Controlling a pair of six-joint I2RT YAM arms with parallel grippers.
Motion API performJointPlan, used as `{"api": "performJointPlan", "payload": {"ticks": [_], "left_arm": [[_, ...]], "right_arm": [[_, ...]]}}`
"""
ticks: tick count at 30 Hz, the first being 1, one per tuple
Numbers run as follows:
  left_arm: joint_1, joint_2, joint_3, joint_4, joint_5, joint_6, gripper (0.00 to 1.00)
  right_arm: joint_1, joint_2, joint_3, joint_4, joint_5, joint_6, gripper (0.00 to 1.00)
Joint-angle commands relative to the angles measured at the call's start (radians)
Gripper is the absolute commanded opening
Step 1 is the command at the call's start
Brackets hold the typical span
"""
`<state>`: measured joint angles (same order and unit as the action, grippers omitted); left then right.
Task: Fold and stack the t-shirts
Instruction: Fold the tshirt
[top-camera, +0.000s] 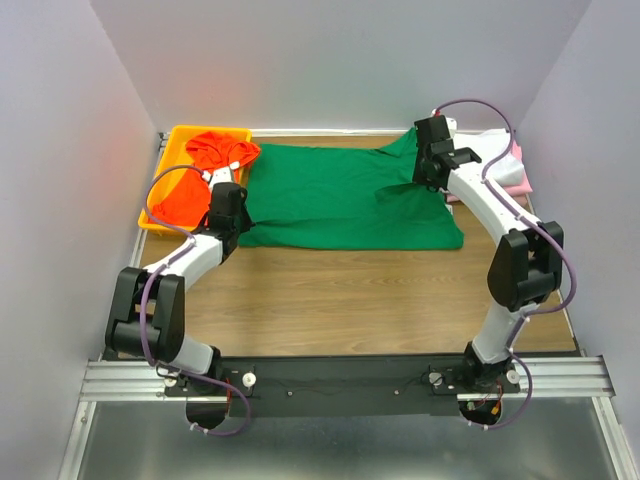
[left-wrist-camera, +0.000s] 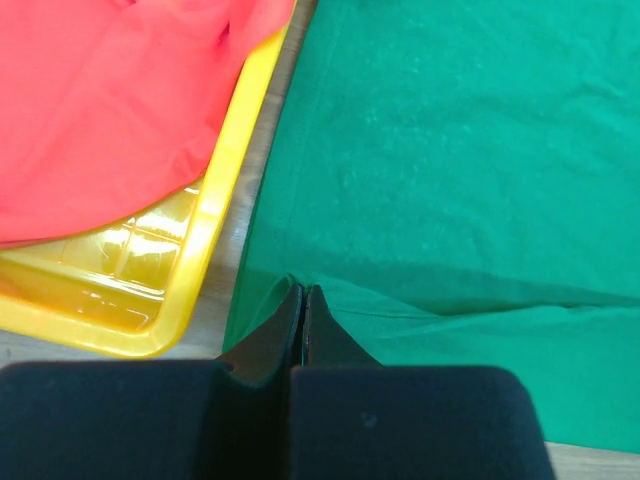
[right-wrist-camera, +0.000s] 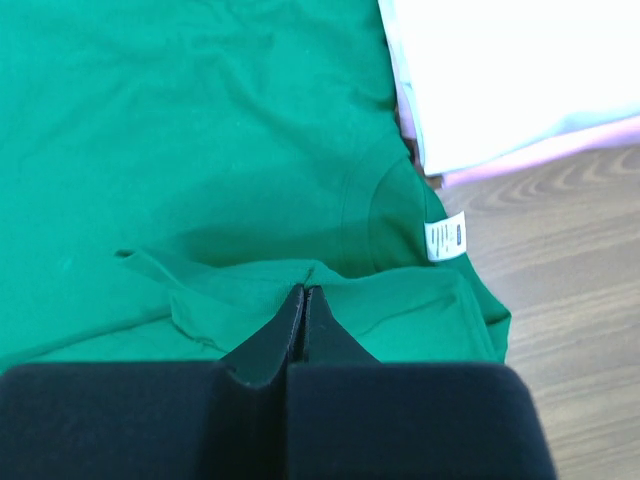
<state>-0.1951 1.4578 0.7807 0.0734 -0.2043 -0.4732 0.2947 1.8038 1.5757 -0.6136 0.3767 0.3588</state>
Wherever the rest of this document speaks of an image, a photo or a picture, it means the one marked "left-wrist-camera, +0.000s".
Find orange t shirt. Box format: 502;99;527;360
1;1;293;246

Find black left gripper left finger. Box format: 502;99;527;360
1;285;303;479

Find yellow plastic bin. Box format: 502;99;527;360
1;32;286;358

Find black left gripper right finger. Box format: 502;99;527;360
287;286;554;479

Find green t shirt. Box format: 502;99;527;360
224;1;639;452

